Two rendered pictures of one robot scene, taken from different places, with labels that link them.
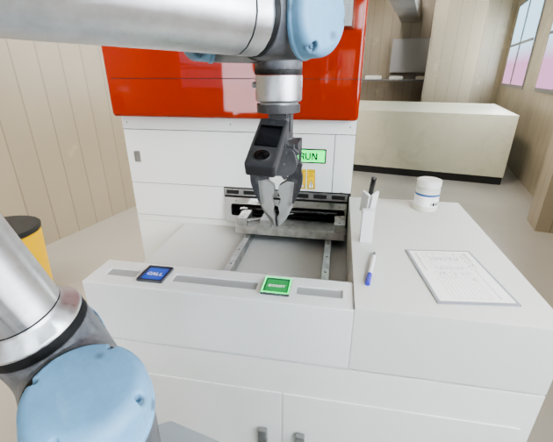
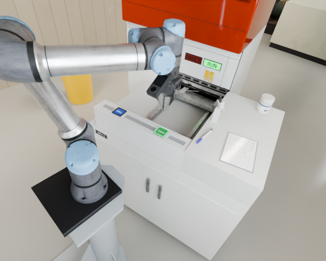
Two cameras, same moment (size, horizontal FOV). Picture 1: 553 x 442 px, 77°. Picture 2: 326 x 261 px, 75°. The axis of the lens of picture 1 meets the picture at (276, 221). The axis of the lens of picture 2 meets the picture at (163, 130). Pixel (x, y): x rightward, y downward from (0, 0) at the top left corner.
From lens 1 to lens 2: 0.41 m
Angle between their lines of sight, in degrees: 24
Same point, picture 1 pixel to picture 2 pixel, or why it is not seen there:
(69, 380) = (77, 148)
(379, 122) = (316, 18)
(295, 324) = (163, 148)
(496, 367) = (232, 191)
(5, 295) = (64, 121)
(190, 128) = not seen: hidden behind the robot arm
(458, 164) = not seen: outside the picture
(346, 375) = (179, 172)
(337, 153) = (227, 67)
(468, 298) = (233, 162)
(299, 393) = (162, 172)
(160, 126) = not seen: hidden behind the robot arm
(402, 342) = (199, 169)
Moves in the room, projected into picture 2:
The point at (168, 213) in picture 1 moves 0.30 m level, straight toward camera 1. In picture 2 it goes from (141, 73) to (135, 94)
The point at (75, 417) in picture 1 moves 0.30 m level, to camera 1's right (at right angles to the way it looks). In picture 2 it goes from (77, 159) to (156, 190)
